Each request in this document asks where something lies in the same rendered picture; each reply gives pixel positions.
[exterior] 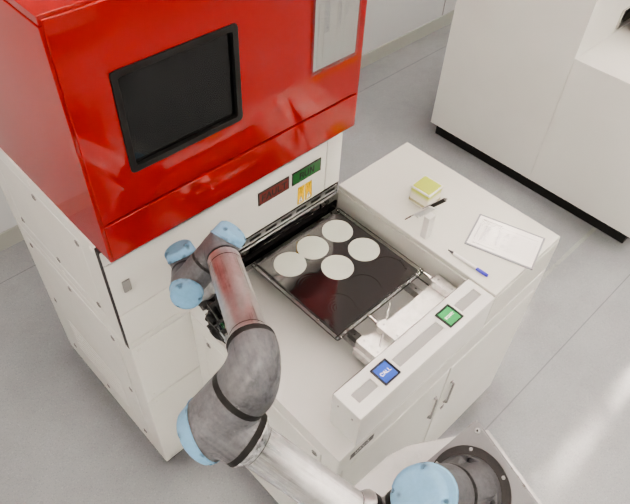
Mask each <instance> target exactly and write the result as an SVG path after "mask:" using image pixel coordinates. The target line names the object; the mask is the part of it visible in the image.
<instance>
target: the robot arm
mask: <svg viewBox="0 0 630 504"><path fill-rule="evenodd" d="M245 241H246V237H245V235H244V233H243V232H242V231H241V230H240V229H239V228H238V227H237V226H236V225H234V224H233V223H231V222H229V221H221V222H219V223H218V224H217V225H216V226H215V228H214V229H213V230H211V231H210V233H209V234H208V236H207V237H206V238H205V239H204V240H203V242H202V243H201V244H200V245H199V246H198V247H197V249H196V248H195V247H194V245H193V244H192V242H191V241H190V240H187V239H183V240H179V241H177V242H175V243H173V244H172V245H170V246H169V247H168V248H167V250H166V251H165V254H164V256H165V258H166V260H167V262H168V264H169V265H170V266H171V268H172V269H171V282H170V286H169V291H170V299H171V301H172V303H173V304H174V305H175V306H177V307H178V308H181V309H192V308H195V307H197V306H200V308H201V309H202V311H204V310H208V312H207V313H206V314H205V315H206V317H205V320H206V321H207V322H208V325H207V328H208V329H209V331H210V333H211V334H212V336H213V337H214V338H216V339H218V340H220V341H222V342H223V343H225V344H226V350H227V353H228V355H227V358H226V360H225V362H224V364H223V365H222V366H221V368H220V369H219V370H218V371H217V372H216V373H215V374H214V375H213V377H212V378H211V379H210V380H209V381H208V382H207V383H206V384H205V385H204V386H203V387H202V388H201V389H200V390H199V392H198V393H197V394H196V395H195V396H194V397H192V398H191V399H190V400H189V401H188V402H187V404H186V406H185V407H184V408H183V410H182V411H181V412H180V414H179V415H178V418H177V423H176V429H177V434H178V437H179V439H180V442H181V444H182V446H183V448H184V449H185V451H186V452H187V453H188V454H189V456H191V457H192V458H193V459H194V460H195V461H197V462H198V463H200V464H203V465H214V464H217V463H218V462H219V461H220V460H221V461H222V462H224V463H225V464H226V465H228V466H229V467H231V468H237V467H240V466H245V467H246V468H248V469H249V470H250V471H252V472H253V473H255V474H256V475H258V476H259V477H261V478H262V479H264V480H265V481H266V482H268V483H269V484H271V485H272V486H274V487H275V488H277V489H278V490H279V491H281V492H282V493H284V494H285V495H287V496H288V497H290V498H291V499H292V500H294V501H295V502H297V503H298V504H501V502H502V491H501V486H500V482H499V480H498V477H497V475H496V474H495V472H494V470H493V469H492V468H491V467H490V466H489V465H488V464H487V463H486V462H485V461H483V460H482V459H480V458H478V457H476V456H473V455H463V454H461V455H454V456H451V457H449V458H447V459H446V460H444V461H443V462H442V463H432V462H420V463H416V464H413V465H410V466H408V467H406V468H404V469H403V470H402V471H401V472H400V473H399V474H398V475H397V476H396V478H395V479H394V481H393V484H392V489H391V490H390V491H389V492H387V494H385V495H384V496H383V497H382V496H380V495H379V494H377V493H376V492H374V491H373V490H371V489H364V490H361V491H360V490H358V489H357V488H355V487H354V486H353V485H351V484H350V483H348V482H347V481H346V480H344V479H343V478H341V477H340V476H339V475H337V474H336V473H334V472H333V471H332V470H330V469H329V468H327V467H326V466H325V465H323V464H322V463H320V462H319V461H318V460H316V459H315V458H313V457H312V456H311V455H309V454H308V453H306V452H305V451H304V450H302V449H301V448H299V447H298V446H297V445H295V444H294V443H292V442H291V441H290V440H288V439H287V438H285V437H284V436H283V435H281V434H280V433H278V432H277V431H276V430H274V429H273V428H271V427H270V425H269V418H268V415H267V414H266V412H267V411H268V410H269V409H270V407H271V406H272V404H273V402H274V401H275V398H276V396H277V393H278V390H279V385H280V379H281V355H280V348H279V343H278V340H277V337H276V335H275V332H274V330H273V329H272V328H271V327H270V326H269V325H267V324H266V323H265V321H264V318H263V315H262V313H261V310H260V307H259V304H258V302H257V299H256V296H255V294H254V291H253V288H252V285H251V283H250V280H249V277H248V275H247V272H246V269H245V266H244V264H243V261H242V258H241V256H240V253H239V249H241V248H242V246H243V244H244V243H245Z"/></svg>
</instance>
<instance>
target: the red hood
mask: <svg viewBox="0 0 630 504"><path fill-rule="evenodd" d="M366 8H367V0H0V148H1V149H2V150H3V151H4V152H5V153H6V154H7V155H8V156H9V157H10V158H11V159H12V160H13V161H14V162H15V163H16V164H17V165H18V167H19V168H20V169H21V170H22V171H23V172H24V173H25V174H26V175H27V176H28V177H29V178H30V179H31V180H32V181H33V182H34V183H35V184H36V185H37V186H38V187H39V188H40V189H41V190H42V192H43V193H44V194H45V195H46V196H47V197H48V198H49V199H50V200H51V201H52V202H53V203H54V204H55V205H56V206H57V207H58V208H59V209H60V210H61V211H62V212H63V213H64V214H65V215H66V217H67V218H68V219H69V220H70V221H71V222H72V223H73V224H74V225H75V226H76V227H77V228H78V229H79V230H80V231H81V232H82V233H83V234H84V235H85V236H86V237H87V238H88V239H89V240H90V242H91V243H92V244H93V245H94V246H95V247H96V248H97V249H98V250H99V251H100V252H101V253H102V254H103V255H104V256H105V257H106V258H107V259H108V260H109V261H110V262H114V261H115V260H117V259H119V258H121V257H122V256H124V255H126V254H128V253H129V252H131V251H133V250H135V249H136V248H138V247H140V246H142V245H144V244H145V243H147V242H149V241H151V240H152V239H154V238H156V237H158V236H159V235H161V234H163V233H165V232H166V231H168V230H170V229H172V228H174V227H175V226H177V225H179V224H181V223H182V222H184V221H186V220H188V219H189V218H191V217H193V216H195V215H196V214H198V213H200V212H202V211H204V210H205V209H207V208H209V207H211V206H212V205H214V204H216V203H218V202H219V201H221V200H223V199H225V198H226V197H228V196H230V195H232V194H234V193H235V192H237V191H239V190H241V189H242V188H244V187H246V186H248V185H249V184H251V183H253V182H255V181H256V180H258V179H260V178H262V177H264V176H265V175H267V174H269V173H271V172H272V171H274V170H276V169H278V168H279V167H281V166H283V165H285V164H286V163H288V162H290V161H292V160H294V159H295V158H297V157H299V156H301V155H302V154H304V153H306V152H308V151H309V150H311V149H313V148H315V147H316V146H318V145H320V144H322V143H324V142H325V141H327V140H329V139H331V138H332V137H334V136H336V135H338V134H339V133H341V132H343V131H345V130H346V129H348V128H350V127H352V126H354V124H355V114H356V105H357V95H358V85H359V76H360V66H361V56H362V47H363V37H364V27H365V18H366Z"/></svg>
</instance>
